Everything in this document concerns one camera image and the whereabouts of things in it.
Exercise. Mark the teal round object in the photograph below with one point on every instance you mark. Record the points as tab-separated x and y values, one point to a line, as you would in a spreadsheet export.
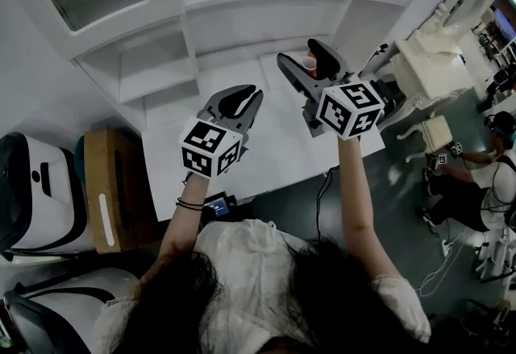
79	155

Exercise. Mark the white black robot base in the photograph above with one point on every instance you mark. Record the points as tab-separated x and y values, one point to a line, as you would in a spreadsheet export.
80	292
60	203

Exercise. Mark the brown cardboard box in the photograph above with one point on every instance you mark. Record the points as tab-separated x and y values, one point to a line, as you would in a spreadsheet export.
129	183

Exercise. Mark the person's left forearm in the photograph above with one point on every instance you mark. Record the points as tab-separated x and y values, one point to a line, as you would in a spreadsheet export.
181	223

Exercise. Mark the small blue screen device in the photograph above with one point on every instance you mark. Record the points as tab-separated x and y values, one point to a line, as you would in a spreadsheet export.
215	207

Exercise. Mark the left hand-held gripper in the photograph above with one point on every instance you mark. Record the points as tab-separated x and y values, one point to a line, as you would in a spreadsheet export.
209	147

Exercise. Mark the cream stool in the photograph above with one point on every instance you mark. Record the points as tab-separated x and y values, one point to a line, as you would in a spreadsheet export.
437	130

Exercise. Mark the cream dressing table with mirror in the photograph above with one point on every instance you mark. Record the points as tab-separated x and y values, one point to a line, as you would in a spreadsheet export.
435	70

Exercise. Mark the person's right forearm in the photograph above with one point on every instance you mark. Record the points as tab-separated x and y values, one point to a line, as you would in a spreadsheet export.
356	199

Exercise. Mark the black suitcase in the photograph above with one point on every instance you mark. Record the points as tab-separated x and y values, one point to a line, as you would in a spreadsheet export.
393	98

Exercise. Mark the white power strip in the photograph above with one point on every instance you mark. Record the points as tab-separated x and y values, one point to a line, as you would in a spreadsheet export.
446	248

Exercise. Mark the red cup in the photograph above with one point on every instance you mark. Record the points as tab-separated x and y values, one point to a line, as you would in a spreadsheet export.
309	64

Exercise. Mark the white metal equipment stand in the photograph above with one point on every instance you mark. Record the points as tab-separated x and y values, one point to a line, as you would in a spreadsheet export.
500	255

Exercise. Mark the white desk with hutch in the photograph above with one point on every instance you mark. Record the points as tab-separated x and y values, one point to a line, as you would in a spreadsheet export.
274	142

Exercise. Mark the white shirt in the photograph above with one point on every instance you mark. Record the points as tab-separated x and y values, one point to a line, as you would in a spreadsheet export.
250	263

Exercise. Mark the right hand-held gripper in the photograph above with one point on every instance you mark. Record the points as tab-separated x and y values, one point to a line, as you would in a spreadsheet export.
350	110

